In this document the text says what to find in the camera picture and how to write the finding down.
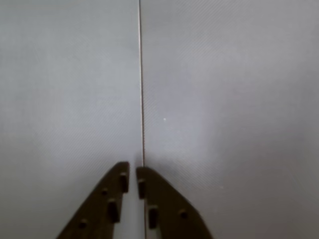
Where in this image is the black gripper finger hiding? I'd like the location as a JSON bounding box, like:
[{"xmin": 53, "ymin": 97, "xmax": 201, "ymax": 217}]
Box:
[
  {"xmin": 136, "ymin": 166, "xmax": 215, "ymax": 239},
  {"xmin": 56, "ymin": 161, "xmax": 131, "ymax": 239}
]

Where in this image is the grey rubber mat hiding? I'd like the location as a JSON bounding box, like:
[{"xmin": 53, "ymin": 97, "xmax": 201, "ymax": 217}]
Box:
[
  {"xmin": 138, "ymin": 0, "xmax": 319, "ymax": 239},
  {"xmin": 0, "ymin": 0, "xmax": 145, "ymax": 239}
]

